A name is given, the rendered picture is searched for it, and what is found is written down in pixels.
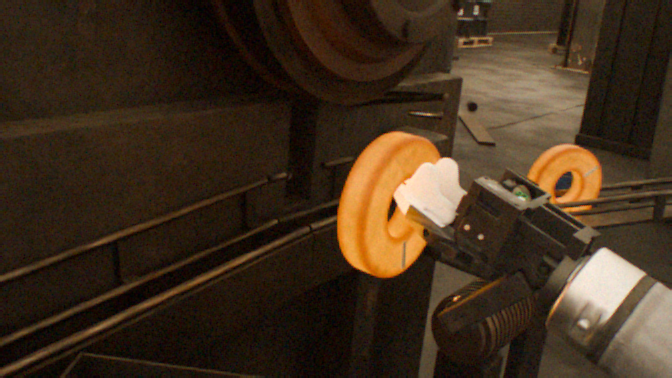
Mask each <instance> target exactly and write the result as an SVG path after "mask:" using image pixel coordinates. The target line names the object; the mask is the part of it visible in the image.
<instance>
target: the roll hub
mask: <svg viewBox="0 0 672 378"><path fill-rule="evenodd" d="M341 1H342V3H343V5H344V7H345V9H346V11H347V13H349V14H350V16H351V17H352V19H353V21H354V22H355V23H356V25H357V26H358V27H359V28H360V29H361V30H363V31H364V32H365V33H367V34H368V35H370V36H372V37H376V38H379V39H384V40H390V41H396V42H403V43H409V44H415V45H419V43H425V42H427V41H430V40H432V39H433V38H435V37H437V36H438V35H439V34H441V33H442V32H443V31H444V30H445V29H446V28H447V27H448V26H449V25H450V24H451V22H452V21H454V20H455V18H456V17H457V16H458V14H459V13H460V11H461V9H456V8H454V2H453V0H341ZM406 20H416V24H417V31H416V34H415V36H414V38H406V37H404V34H403V29H402V28H403V26H404V24H405V21H406Z"/></svg>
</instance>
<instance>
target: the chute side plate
mask: <svg viewBox="0 0 672 378"><path fill-rule="evenodd" d="M353 269H355V267H353V266H352V265H351V264H350V263H349V262H348V260H346V258H345V257H344V255H343V253H342V251H341V248H340V245H339V241H338V232H337V224H336V225H333V226H331V227H328V228H325V229H321V230H318V231H315V232H313V233H312V234H308V235H306V236H304V237H302V239H299V240H297V241H295V242H293V243H291V244H289V245H287V246H284V247H282V248H280V249H278V250H275V251H273V252H271V253H269V254H267V255H265V256H263V257H261V258H259V259H257V260H255V261H253V262H250V264H247V265H245V266H243V267H241V268H239V269H237V270H235V271H233V272H231V273H229V274H227V275H224V276H222V277H220V278H218V279H216V280H214V281H211V282H209V283H207V284H205V285H203V286H201V287H199V288H196V289H194V290H192V291H190V292H188V294H186V295H184V296H182V297H180V298H178V299H176V300H174V301H172V302H170V303H168V304H166V305H162V306H160V307H158V308H156V309H154V310H152V311H150V312H148V313H146V314H144V315H142V316H140V317H137V318H135V319H133V320H131V321H128V322H126V323H124V324H122V325H120V326H118V327H116V328H114V329H112V330H110V331H108V332H106V333H104V334H101V335H99V337H98V336H97V338H95V339H93V340H91V341H89V342H87V343H84V344H82V345H80V346H78V347H76V348H74V349H72V350H70V351H68V352H65V353H63V354H61V355H59V356H57V357H55V358H53V359H51V360H49V361H47V362H45V363H43V364H41V365H39V366H37V367H35V368H33V369H31V370H27V371H25V372H23V373H21V374H19V375H17V376H15V377H13V378H59V377H60V376H61V375H62V374H63V372H64V371H65V370H66V369H67V367H68V366H69V365H70V364H71V363H72V361H73V360H74V359H75V358H76V357H77V355H78V354H79V353H80V352H84V353H92V354H100V355H107V356H115V357H124V358H131V359H139V360H140V361H146V362H154V363H163V364H170V365H177V364H179V363H180V362H182V361H184V360H186V359H187V358H190V357H192V356H194V355H195V354H197V353H199V352H201V351H202V350H204V348H206V347H208V346H209V345H211V344H213V343H215V342H216V341H218V340H221V339H223V338H224V337H226V336H228V335H230V334H231V333H233V332H235V331H236V330H238V329H240V328H242V327H243V326H245V325H247V324H250V323H251V322H253V321H255V320H257V319H258V318H260V317H262V316H264V315H265V313H267V312H269V311H271V310H272V309H275V308H277V307H279V306H280V305H282V304H284V303H286V302H287V301H289V300H291V299H293V298H294V297H296V296H298V295H301V294H302V293H304V292H306V291H308V290H309V289H311V288H313V287H315V285H318V284H320V283H322V282H325V281H328V280H330V279H332V278H334V277H336V276H339V275H341V274H343V273H345V272H349V271H351V270H353Z"/></svg>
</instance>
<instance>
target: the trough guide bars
mask: <svg viewBox="0 0 672 378"><path fill-rule="evenodd" d="M664 183H672V177H668V178H659V179H650V180H641V181H632V182H623V183H614V184H604V185H600V189H599V191H602V190H611V189H620V188H629V187H631V190H629V191H621V192H611V193H603V195H598V196H597V198H596V199H589V200H581V201H572V202H563V203H554V205H555V206H557V207H559V208H560V209H564V208H573V207H582V206H590V205H599V204H607V203H616V202H625V201H629V204H626V205H618V206H608V207H600V208H592V209H583V210H575V211H566V212H567V213H568V214H571V215H573V216H574V217H576V216H584V215H592V214H600V213H608V212H618V211H626V210H634V209H642V208H650V207H653V213H652V218H653V222H658V221H662V218H663V212H664V207H665V206H666V205H672V199H667V200H666V196H670V195H672V186H664V187H655V188H647V189H642V186H647V185H655V184H664ZM569 189H570V188H567V189H558V190H554V197H557V196H564V195H565V194H566V192H567V191H569ZM650 198H655V201H651V202H642V203H640V200H641V199H650Z"/></svg>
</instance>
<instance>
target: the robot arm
mask: <svg viewBox="0 0 672 378"><path fill-rule="evenodd" d="M514 178H516V179H518V180H519V181H521V182H523V183H524V184H526V185H528V186H529V187H532V188H533V189H535V190H537V192H536V195H535V197H534V198H533V200H530V201H529V202H528V203H527V202H526V199H527V197H528V196H526V195H525V194H523V192H521V191H520V190H519V191H516V192H515V194H513V190H514V188H515V186H516V183H514V182H513V180H514ZM393 197H395V199H396V201H397V203H398V205H399V207H400V208H401V210H402V211H403V213H404V214H405V219H406V220H407V221H408V223H409V224H410V225H411V226H412V227H413V229H414V230H415V231H416V232H417V234H418V235H420V236H421V237H422V238H423V240H424V241H425V242H427V243H428V244H429V245H430V246H432V247H433V248H435V249H436V250H438V251H440V252H441V253H443V254H446V255H447V256H448V257H449V258H450V259H451V260H453V261H456V262H457V263H459V264H460V265H462V267H464V268H466V269H467V270H469V271H471V272H473V273H476V274H480V275H485V276H486V277H489V276H490V278H491V279H493V280H496V279H498V278H500V279H498V280H496V281H494V282H492V283H490V284H488V285H486V286H485V287H483V288H481V289H479V290H477V291H474V292H472V294H470V295H469V292H467V293H466V294H464V295H462V296H457V297H455V298H454V299H453V300H452V302H450V303H447V304H446V305H445V309H444V310H443V311H442V312H441V313H439V314H438V318H439V319H440V321H441V323H442V324H443V326H444V328H445V329H446V331H447V333H448V334H449V336H451V335H454V334H456V333H458V332H461V333H464V332H467V331H469V330H472V329H475V328H476V327H477V326H478V325H479V324H481V323H483V321H484V320H485V318H487V317H489V316H491V315H493V314H495V313H497V312H499V311H501V310H503V309H505V308H507V307H510V306H512V305H514V304H516V303H518V302H520V301H523V300H525V298H527V297H529V296H531V295H532V294H533V293H535V292H536V291H537V290H539V289H542V291H540V293H539V295H538V297H537V299H536V302H535V306H534V308H535V309H536V310H538V311H539V312H540V313H542V314H543V315H546V316H547V317H548V319H547V321H546V322H545V325H546V329H547V330H548V331H551V332H552V333H553V334H555V336H556V337H558V338H559V339H560V340H562V341H563V342H564V343H566V344H567V345H569V346H570V347H571V348H573V349H574V350H575V351H577V352H578V353H579V354H581V355H582V356H584V357H585V358H586V359H587V360H589V361H590V362H591V363H593V364H594V365H596V366H597V367H598V368H600V369H601V370H602V371H605V372H606V373H607V374H609V375H610V376H612V377H613V378H672V290H670V289H669V288H667V287H666V286H664V285H662V284H661V283H659V282H657V281H656V280H654V279H653V278H651V277H649V276H648V275H646V273H645V272H643V271H641V270H640V269H638V268H637V267H635V266H633V265H632V264H630V263H629V262H627V261H626V260H624V259H622V258H621V257H618V256H617V255H615V254H613V253H612V251H610V250H609V249H607V248H599V249H598V250H596V252H595V253H594V254H593V253H592V252H591V249H592V248H593V246H594V244H595V243H596V241H597V239H598V238H599V236H600V233H598V232H597V231H595V230H593V229H592V228H590V227H589V226H587V225H585V224H584V223H582V222H581V220H579V219H577V218H576V217H574V216H573V215H571V214H568V213H567V212H565V211H563V210H562V209H560V208H559V207H557V206H555V205H554V204H552V203H551V202H549V200H550V199H551V197H552V195H550V194H548V192H547V191H545V190H543V189H542V188H540V187H539V186H537V185H535V184H534V183H532V182H529V181H528V180H526V179H524V178H523V177H521V176H520V175H518V174H516V173H515V172H513V171H511V170H510V169H508V168H507V169H506V171H505V173H504V175H503V177H502V179H501V181H500V183H498V182H497V181H495V180H490V179H489V178H488V177H486V176H485V177H482V178H479V179H477V180H473V183H472V185H471V187H469V189H468V191H467V193H466V191H464V190H463V189H461V187H460V186H459V184H458V165H457V164H456V162H455V161H453V160H452V159H450V158H442V159H440V160H439V161H438V162H437V163H436V164H435V165H433V164H431V163H424V164H423V165H421V167H420V169H419V170H417V171H416V173H415V174H414V175H413V176H412V178H411V179H408V180H406V181H404V182H403V183H402V184H401V185H400V186H399V187H398V189H397V190H396V193H395V195H393ZM452 227H453V228H452ZM509 273H510V274H509ZM507 274H508V275H507Z"/></svg>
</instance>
